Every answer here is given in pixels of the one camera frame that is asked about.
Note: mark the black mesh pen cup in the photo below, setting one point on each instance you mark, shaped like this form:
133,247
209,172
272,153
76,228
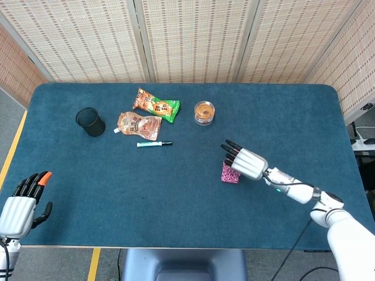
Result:
92,126

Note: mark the black box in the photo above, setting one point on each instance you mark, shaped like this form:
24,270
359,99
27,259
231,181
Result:
369,169

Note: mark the green white marker pen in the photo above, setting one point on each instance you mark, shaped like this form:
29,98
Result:
149,144

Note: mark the clear jar orange contents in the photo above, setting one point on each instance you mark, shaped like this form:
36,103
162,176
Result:
204,112

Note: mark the pink patterned card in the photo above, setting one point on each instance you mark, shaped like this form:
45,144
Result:
228,175

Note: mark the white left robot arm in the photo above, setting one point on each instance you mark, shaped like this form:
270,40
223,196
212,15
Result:
13,257

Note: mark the green orange snack bag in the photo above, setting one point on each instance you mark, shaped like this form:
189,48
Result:
158,106

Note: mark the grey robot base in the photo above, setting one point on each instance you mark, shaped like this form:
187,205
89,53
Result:
184,263

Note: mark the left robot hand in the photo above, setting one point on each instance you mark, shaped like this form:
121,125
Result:
16,213

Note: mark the brown spout sauce pouch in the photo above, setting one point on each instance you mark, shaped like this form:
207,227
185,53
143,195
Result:
140,126

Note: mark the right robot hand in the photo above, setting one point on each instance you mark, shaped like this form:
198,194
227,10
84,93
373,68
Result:
249,164

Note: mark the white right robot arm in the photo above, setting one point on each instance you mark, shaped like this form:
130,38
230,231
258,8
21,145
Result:
345,228

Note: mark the yellow floor tape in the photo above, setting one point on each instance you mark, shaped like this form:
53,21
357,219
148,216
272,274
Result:
14,146

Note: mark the beige woven screen panel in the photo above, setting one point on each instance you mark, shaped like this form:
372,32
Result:
196,41
293,41
354,58
82,41

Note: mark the orange woven screen panel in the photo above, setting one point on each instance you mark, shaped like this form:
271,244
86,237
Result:
14,73

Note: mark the white power strip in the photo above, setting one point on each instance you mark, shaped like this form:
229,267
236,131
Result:
363,145

